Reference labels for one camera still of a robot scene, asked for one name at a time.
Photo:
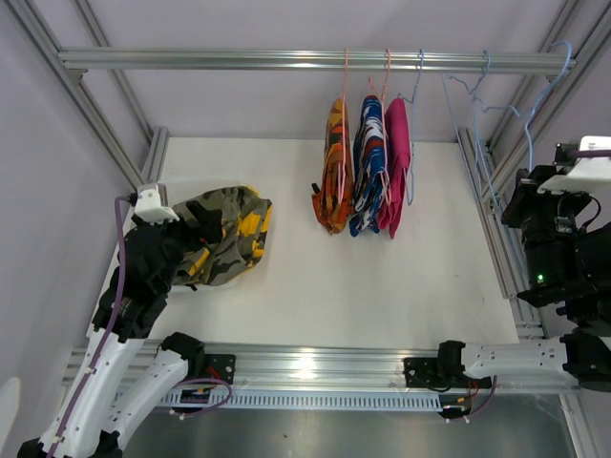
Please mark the light blue wire hanger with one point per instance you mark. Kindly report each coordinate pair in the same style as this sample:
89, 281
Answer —
481, 164

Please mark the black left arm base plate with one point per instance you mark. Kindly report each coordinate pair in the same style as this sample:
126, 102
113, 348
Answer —
216, 366

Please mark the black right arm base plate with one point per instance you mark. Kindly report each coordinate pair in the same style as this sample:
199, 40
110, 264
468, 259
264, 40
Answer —
421, 372

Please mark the white slotted cable duct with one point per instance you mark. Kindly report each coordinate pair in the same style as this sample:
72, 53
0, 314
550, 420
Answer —
396, 400

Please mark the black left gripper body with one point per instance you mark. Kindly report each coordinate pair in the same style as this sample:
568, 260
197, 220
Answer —
180, 239

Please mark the orange camouflage trousers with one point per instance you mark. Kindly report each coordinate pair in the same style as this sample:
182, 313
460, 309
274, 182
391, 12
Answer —
331, 214

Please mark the white plastic basket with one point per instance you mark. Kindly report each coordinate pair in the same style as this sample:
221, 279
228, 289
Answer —
181, 188

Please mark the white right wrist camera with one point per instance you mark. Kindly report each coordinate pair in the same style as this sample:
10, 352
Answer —
583, 167

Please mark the aluminium hanging rail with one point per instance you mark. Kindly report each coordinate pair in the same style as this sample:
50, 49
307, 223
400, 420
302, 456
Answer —
109, 58

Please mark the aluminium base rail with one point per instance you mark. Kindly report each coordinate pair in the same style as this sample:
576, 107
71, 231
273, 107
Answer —
306, 368

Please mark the olive yellow camouflage trousers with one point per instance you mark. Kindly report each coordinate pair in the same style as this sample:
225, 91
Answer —
245, 221

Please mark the pink trousers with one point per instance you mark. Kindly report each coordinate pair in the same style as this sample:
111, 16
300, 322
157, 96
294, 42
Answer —
398, 133

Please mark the blue hanger of camouflage trousers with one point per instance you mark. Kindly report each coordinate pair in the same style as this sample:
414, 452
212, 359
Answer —
528, 115

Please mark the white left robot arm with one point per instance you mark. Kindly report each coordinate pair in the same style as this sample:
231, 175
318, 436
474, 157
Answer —
93, 421

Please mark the blue white patterned trousers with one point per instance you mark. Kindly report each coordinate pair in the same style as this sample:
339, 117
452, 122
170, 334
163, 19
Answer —
368, 158

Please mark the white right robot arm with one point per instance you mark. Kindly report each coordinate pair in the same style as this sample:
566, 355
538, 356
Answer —
568, 279

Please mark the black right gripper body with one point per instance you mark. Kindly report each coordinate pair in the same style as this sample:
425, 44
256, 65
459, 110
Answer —
537, 214

